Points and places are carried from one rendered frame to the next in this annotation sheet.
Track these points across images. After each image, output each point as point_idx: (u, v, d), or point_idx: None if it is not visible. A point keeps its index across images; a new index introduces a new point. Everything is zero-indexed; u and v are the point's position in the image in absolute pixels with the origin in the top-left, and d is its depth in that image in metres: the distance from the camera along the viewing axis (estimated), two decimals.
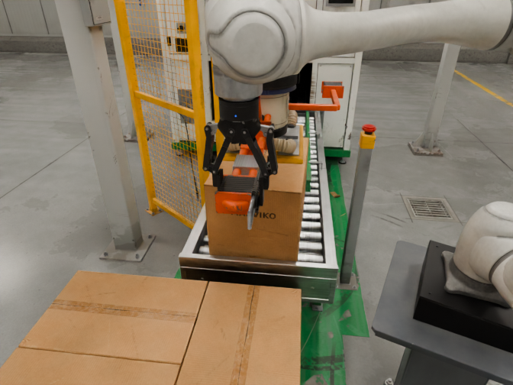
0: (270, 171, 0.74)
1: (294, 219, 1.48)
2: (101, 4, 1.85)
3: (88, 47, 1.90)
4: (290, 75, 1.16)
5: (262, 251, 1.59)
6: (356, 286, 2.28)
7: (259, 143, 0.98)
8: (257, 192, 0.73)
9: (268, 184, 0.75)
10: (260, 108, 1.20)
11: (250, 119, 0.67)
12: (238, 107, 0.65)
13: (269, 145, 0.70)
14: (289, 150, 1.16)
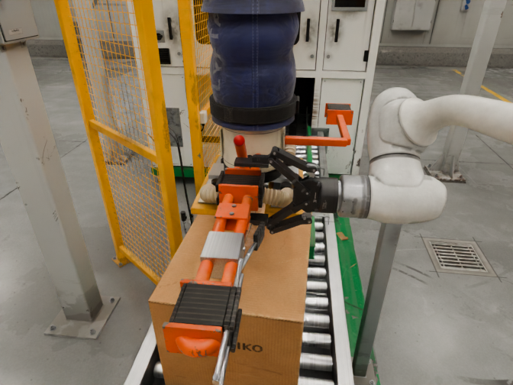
0: None
1: (291, 355, 0.94)
2: (18, 13, 1.31)
3: (4, 72, 1.36)
4: (287, 104, 0.87)
5: None
6: (375, 381, 1.73)
7: (242, 208, 0.69)
8: (233, 326, 0.44)
9: (259, 154, 0.74)
10: (247, 147, 0.92)
11: None
12: None
13: (300, 161, 0.74)
14: (285, 204, 0.87)
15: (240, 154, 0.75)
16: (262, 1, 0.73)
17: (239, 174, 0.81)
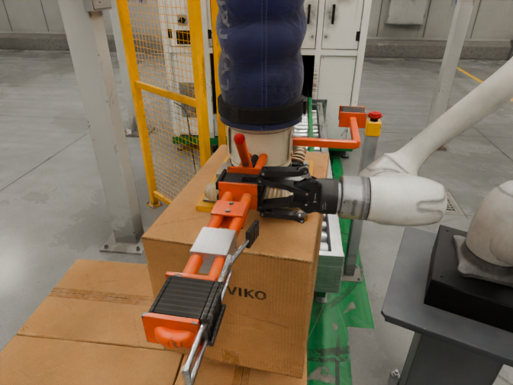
0: None
1: (298, 304, 0.83)
2: None
3: (89, 33, 1.86)
4: (293, 105, 0.87)
5: (246, 347, 0.95)
6: (361, 279, 2.24)
7: (239, 205, 0.69)
8: (209, 319, 0.44)
9: (248, 174, 0.76)
10: (253, 146, 0.92)
11: None
12: None
13: (291, 169, 0.75)
14: None
15: (240, 153, 0.76)
16: None
17: (240, 173, 0.81)
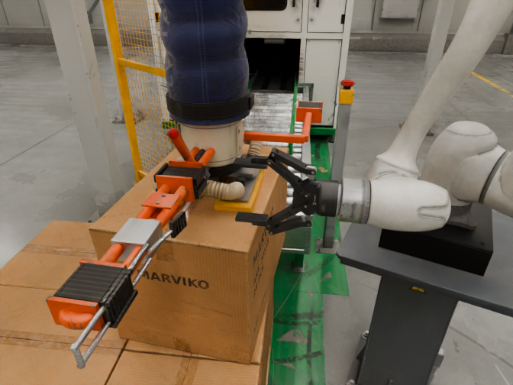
0: None
1: (238, 292, 0.87)
2: None
3: (67, 4, 1.90)
4: (236, 100, 0.90)
5: (195, 334, 0.98)
6: None
7: (170, 198, 0.72)
8: (108, 302, 0.47)
9: (258, 156, 0.74)
10: (200, 140, 0.95)
11: (321, 180, 0.76)
12: None
13: (299, 163, 0.73)
14: (231, 197, 0.89)
15: (177, 147, 0.79)
16: None
17: (182, 166, 0.84)
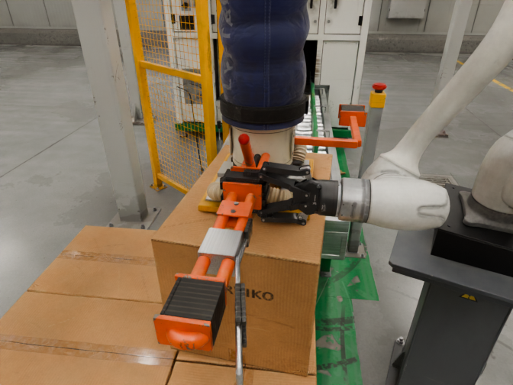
0: None
1: (304, 305, 0.85)
2: None
3: (95, 7, 1.88)
4: (296, 104, 0.87)
5: (253, 346, 0.97)
6: (365, 255, 2.26)
7: (243, 206, 0.70)
8: (245, 321, 0.45)
9: (250, 169, 0.75)
10: (256, 145, 0.92)
11: None
12: None
13: (293, 167, 0.74)
14: None
15: (244, 153, 0.76)
16: None
17: None
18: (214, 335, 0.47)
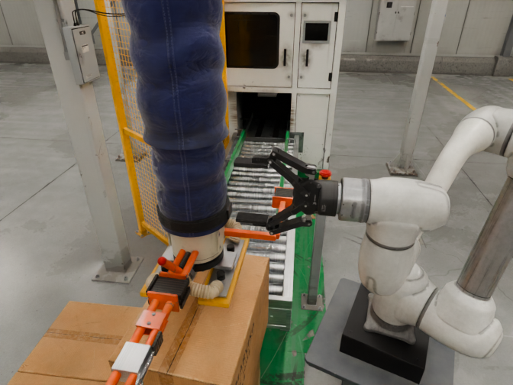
0: None
1: None
2: (90, 64, 2.11)
3: (80, 101, 2.16)
4: (215, 216, 1.07)
5: None
6: (322, 308, 2.53)
7: (159, 317, 0.90)
8: None
9: (259, 155, 0.74)
10: (185, 245, 1.12)
11: None
12: None
13: (300, 163, 0.73)
14: (211, 297, 1.07)
15: (165, 267, 0.96)
16: (186, 140, 0.92)
17: (169, 277, 1.02)
18: None
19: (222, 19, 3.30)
